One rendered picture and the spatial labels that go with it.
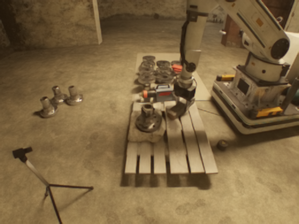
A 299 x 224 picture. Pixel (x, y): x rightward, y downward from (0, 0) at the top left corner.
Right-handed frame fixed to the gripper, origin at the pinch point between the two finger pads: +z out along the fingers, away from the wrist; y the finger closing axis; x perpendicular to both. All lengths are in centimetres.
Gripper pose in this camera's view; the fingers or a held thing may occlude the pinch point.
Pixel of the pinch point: (181, 105)
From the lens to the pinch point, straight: 194.7
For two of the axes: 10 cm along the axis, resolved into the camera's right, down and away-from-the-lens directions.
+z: 0.0, 7.7, 6.3
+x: -6.8, 4.6, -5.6
